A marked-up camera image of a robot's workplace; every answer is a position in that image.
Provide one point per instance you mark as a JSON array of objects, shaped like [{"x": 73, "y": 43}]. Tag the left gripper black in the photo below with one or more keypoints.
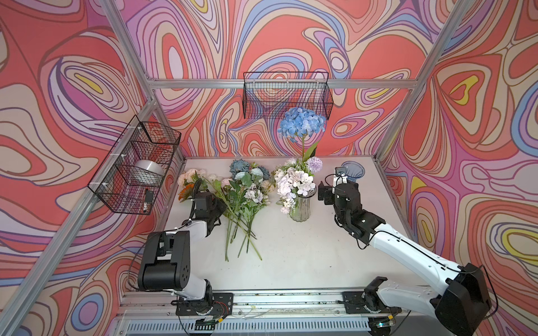
[{"x": 220, "y": 206}]

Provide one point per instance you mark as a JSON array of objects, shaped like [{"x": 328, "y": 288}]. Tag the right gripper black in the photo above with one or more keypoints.
[{"x": 324, "y": 193}]

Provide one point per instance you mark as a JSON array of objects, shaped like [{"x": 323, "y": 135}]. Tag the cream pink rose stem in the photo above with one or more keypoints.
[{"x": 210, "y": 182}]

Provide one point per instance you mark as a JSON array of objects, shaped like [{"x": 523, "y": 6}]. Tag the purple allium flower stem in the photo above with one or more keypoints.
[{"x": 314, "y": 164}]

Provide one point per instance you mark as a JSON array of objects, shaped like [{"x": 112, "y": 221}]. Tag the clear glass vase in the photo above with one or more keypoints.
[{"x": 301, "y": 210}]

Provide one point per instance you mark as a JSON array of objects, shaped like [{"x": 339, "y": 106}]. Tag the pale pink hydrangea bunch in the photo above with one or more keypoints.
[{"x": 290, "y": 180}]

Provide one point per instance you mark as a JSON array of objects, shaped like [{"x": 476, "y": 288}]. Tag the blue hydrangea stem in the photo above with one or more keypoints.
[{"x": 301, "y": 124}]

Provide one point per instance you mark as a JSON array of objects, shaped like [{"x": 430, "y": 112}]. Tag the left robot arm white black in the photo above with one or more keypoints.
[{"x": 166, "y": 260}]

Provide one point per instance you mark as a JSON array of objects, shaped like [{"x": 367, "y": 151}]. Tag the purple glass vase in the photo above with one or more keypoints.
[{"x": 354, "y": 170}]

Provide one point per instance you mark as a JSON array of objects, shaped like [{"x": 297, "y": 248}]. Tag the orange artificial daisy flower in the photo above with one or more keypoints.
[{"x": 186, "y": 192}]

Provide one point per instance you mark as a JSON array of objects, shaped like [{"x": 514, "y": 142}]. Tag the lilac white flower bunch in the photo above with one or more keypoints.
[{"x": 243, "y": 204}]

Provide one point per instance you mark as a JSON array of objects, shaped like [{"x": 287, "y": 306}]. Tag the small black device in basket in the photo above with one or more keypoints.
[{"x": 148, "y": 201}]

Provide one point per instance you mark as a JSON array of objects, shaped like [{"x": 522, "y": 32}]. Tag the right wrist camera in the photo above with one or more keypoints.
[{"x": 341, "y": 172}]

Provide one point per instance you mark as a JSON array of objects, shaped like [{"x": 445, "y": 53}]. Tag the black wire basket left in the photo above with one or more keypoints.
[{"x": 120, "y": 186}]

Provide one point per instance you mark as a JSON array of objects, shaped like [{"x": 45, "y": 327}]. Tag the black wire basket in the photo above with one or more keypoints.
[
  {"x": 120, "y": 186},
  {"x": 269, "y": 94}
]

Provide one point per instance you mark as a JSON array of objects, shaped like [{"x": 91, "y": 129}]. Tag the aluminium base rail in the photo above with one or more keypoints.
[{"x": 319, "y": 311}]

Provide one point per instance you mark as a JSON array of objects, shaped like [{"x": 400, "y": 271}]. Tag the black wire basket back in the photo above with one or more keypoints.
[{"x": 269, "y": 94}]

